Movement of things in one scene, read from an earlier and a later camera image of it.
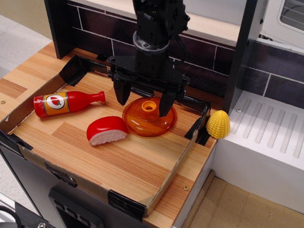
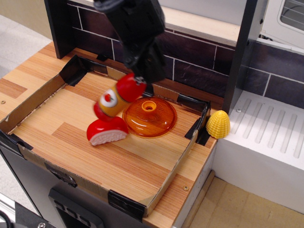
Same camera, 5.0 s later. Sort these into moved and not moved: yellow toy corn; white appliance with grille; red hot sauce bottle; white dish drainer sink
Moved: red hot sauce bottle
Not moved: white appliance with grille; yellow toy corn; white dish drainer sink
